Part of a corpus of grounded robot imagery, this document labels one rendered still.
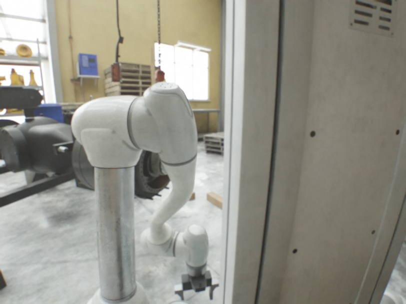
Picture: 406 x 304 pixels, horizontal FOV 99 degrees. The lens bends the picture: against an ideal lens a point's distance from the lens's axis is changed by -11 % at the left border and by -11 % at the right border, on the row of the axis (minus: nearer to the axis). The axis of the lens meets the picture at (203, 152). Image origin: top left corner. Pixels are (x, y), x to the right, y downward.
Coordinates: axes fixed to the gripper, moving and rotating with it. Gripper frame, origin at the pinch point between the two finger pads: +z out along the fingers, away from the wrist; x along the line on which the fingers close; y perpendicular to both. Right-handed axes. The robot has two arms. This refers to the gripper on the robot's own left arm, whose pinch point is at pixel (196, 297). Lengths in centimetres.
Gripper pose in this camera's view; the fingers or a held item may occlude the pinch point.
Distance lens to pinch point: 108.4
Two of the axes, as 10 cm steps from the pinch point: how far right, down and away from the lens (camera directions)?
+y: -2.0, -2.3, 9.5
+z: 0.0, 9.7, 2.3
